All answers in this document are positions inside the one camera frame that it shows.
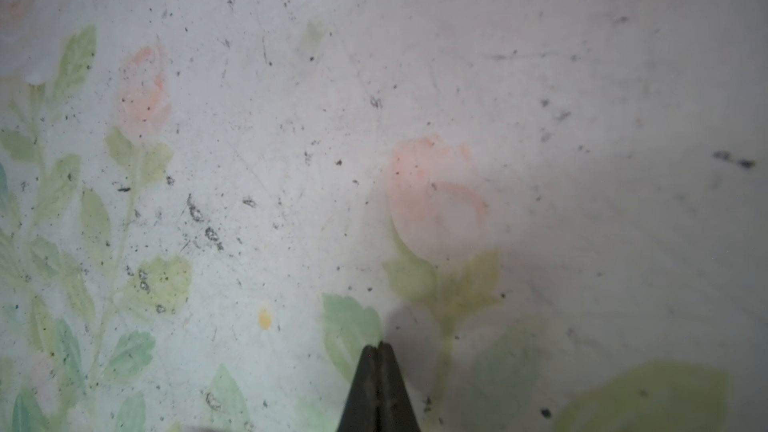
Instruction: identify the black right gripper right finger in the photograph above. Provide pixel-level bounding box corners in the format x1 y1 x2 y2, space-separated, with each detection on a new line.
376 342 421 432

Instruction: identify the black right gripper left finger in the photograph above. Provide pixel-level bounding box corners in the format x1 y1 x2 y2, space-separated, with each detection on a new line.
337 345 380 432

